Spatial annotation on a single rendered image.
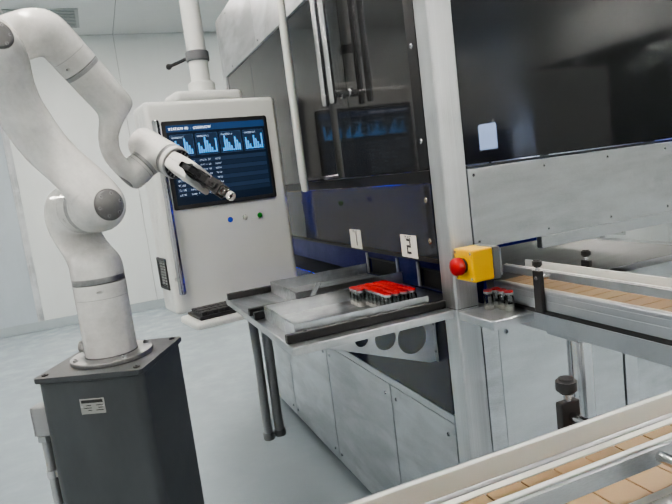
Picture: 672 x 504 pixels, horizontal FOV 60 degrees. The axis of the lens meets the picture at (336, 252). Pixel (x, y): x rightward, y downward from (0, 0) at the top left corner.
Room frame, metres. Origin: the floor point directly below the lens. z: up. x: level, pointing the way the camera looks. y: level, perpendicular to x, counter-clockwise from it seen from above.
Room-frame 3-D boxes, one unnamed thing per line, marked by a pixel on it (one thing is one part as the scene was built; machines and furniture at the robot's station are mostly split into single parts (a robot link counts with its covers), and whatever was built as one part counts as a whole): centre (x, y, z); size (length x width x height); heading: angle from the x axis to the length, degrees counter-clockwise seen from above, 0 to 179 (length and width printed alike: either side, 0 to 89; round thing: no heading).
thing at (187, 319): (2.08, 0.35, 0.79); 0.45 x 0.28 x 0.03; 120
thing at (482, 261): (1.28, -0.31, 1.00); 0.08 x 0.07 x 0.07; 111
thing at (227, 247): (2.24, 0.42, 1.19); 0.50 x 0.19 x 0.78; 120
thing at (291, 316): (1.43, 0.00, 0.90); 0.34 x 0.26 x 0.04; 111
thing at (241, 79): (2.97, 0.37, 1.51); 0.48 x 0.01 x 0.59; 21
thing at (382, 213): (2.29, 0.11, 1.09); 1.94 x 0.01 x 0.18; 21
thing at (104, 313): (1.39, 0.57, 0.95); 0.19 x 0.19 x 0.18
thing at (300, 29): (2.01, -0.01, 1.51); 0.47 x 0.01 x 0.59; 21
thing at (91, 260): (1.41, 0.60, 1.16); 0.19 x 0.12 x 0.24; 50
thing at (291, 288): (1.79, 0.02, 0.90); 0.34 x 0.26 x 0.04; 111
